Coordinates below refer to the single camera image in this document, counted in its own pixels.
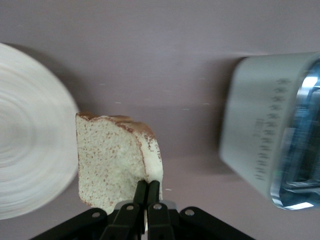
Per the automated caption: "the round light wooden plate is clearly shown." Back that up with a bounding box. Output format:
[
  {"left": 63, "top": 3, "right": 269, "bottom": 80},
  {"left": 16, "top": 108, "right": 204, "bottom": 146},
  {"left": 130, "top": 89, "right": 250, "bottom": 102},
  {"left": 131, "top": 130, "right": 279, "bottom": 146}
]
[{"left": 0, "top": 42, "right": 80, "bottom": 221}]

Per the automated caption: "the beige chrome two-slot toaster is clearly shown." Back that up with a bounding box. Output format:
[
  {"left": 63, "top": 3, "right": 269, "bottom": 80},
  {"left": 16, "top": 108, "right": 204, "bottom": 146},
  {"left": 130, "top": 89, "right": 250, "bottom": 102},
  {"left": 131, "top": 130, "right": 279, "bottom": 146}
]
[{"left": 219, "top": 51, "right": 320, "bottom": 212}]

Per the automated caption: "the slice of brown-crust bread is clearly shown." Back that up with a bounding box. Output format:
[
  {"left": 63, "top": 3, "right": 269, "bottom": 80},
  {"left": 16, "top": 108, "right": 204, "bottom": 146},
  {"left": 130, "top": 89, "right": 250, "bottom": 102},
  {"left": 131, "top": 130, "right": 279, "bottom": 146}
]
[{"left": 75, "top": 111, "right": 165, "bottom": 233}]

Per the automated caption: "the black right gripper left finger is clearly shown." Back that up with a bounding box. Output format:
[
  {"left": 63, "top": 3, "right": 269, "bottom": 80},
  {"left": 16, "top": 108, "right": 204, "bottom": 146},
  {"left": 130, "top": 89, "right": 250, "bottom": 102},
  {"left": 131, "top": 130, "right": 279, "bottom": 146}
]
[{"left": 31, "top": 179, "right": 149, "bottom": 240}]

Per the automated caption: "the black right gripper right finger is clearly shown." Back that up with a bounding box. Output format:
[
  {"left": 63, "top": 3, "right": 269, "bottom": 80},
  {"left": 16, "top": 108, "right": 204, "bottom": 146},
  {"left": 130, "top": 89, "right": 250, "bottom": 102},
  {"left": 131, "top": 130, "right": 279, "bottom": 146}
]
[{"left": 146, "top": 179, "right": 253, "bottom": 240}]

